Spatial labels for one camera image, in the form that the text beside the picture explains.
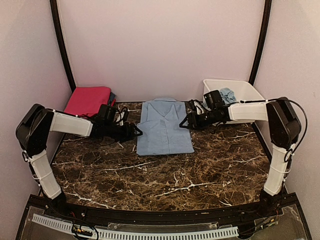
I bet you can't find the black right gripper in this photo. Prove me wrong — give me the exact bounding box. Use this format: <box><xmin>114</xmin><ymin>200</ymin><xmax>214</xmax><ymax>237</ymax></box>
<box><xmin>179</xmin><ymin>108</ymin><xmax>219</xmax><ymax>131</ymax></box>

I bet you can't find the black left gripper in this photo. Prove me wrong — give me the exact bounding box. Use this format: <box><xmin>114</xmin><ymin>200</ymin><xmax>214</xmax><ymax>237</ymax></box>
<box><xmin>104</xmin><ymin>121</ymin><xmax>143</xmax><ymax>143</ymax></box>

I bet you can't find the light blue button shirt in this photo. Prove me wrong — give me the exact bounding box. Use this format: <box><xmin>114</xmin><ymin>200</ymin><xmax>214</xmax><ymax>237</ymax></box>
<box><xmin>136</xmin><ymin>97</ymin><xmax>195</xmax><ymax>156</ymax></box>

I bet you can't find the blue cloth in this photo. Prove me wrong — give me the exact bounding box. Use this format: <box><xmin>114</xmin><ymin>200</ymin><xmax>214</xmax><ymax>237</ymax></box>
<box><xmin>218</xmin><ymin>87</ymin><xmax>237</xmax><ymax>106</ymax></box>

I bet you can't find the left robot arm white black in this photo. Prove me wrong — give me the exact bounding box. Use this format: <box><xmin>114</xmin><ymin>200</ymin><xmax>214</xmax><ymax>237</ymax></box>
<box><xmin>15</xmin><ymin>104</ymin><xmax>143</xmax><ymax>218</ymax></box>

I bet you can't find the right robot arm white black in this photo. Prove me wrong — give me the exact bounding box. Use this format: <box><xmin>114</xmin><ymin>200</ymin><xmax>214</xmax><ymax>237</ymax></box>
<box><xmin>179</xmin><ymin>97</ymin><xmax>302</xmax><ymax>196</ymax></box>

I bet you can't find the folded red garment underneath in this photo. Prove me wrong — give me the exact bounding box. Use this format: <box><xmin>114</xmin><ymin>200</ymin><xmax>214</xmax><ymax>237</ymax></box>
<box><xmin>110</xmin><ymin>98</ymin><xmax>116</xmax><ymax>107</ymax></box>

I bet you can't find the folded dark blue garment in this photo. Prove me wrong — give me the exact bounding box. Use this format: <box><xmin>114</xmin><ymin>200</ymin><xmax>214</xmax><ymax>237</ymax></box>
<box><xmin>108</xmin><ymin>92</ymin><xmax>116</xmax><ymax>104</ymax></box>

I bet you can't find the folded pink red garment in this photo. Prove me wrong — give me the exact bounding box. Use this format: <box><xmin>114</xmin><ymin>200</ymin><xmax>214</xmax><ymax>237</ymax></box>
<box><xmin>64</xmin><ymin>86</ymin><xmax>111</xmax><ymax>117</ymax></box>

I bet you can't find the white plastic bin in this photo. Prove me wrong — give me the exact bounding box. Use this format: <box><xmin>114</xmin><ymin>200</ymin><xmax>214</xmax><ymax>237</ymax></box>
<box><xmin>203</xmin><ymin>79</ymin><xmax>268</xmax><ymax>124</ymax></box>

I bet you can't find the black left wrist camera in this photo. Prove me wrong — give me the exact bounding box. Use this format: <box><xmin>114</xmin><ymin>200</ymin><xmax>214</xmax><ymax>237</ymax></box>
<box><xmin>97</xmin><ymin>104</ymin><xmax>118</xmax><ymax>123</ymax></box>

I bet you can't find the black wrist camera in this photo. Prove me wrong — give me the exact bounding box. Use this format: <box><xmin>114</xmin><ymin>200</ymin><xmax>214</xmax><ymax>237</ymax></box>
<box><xmin>97</xmin><ymin>104</ymin><xmax>118</xmax><ymax>123</ymax></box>
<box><xmin>204</xmin><ymin>90</ymin><xmax>225</xmax><ymax>110</ymax></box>

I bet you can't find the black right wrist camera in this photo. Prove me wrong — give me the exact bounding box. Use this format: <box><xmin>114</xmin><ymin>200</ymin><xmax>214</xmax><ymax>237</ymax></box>
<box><xmin>204</xmin><ymin>90</ymin><xmax>225</xmax><ymax>110</ymax></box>

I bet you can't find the left black frame post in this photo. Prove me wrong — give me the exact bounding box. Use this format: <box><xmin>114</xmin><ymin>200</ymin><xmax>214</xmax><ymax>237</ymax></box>
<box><xmin>49</xmin><ymin>0</ymin><xmax>76</xmax><ymax>93</ymax></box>

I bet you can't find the black frame post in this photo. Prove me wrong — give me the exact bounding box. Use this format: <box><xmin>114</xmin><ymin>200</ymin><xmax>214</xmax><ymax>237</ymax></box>
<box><xmin>248</xmin><ymin>0</ymin><xmax>272</xmax><ymax>86</ymax></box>
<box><xmin>49</xmin><ymin>0</ymin><xmax>76</xmax><ymax>93</ymax></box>

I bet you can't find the white slotted cable duct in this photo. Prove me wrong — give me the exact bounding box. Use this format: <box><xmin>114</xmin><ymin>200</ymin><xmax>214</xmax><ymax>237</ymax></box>
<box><xmin>32</xmin><ymin>214</ymin><xmax>239</xmax><ymax>240</ymax></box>

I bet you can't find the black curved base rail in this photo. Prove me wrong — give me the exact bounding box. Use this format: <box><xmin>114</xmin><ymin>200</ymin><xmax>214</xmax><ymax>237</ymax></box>
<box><xmin>24</xmin><ymin>193</ymin><xmax>298</xmax><ymax>228</ymax></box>

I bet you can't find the right black frame post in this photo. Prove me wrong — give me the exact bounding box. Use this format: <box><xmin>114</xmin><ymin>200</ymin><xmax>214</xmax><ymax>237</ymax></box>
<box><xmin>248</xmin><ymin>0</ymin><xmax>272</xmax><ymax>86</ymax></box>

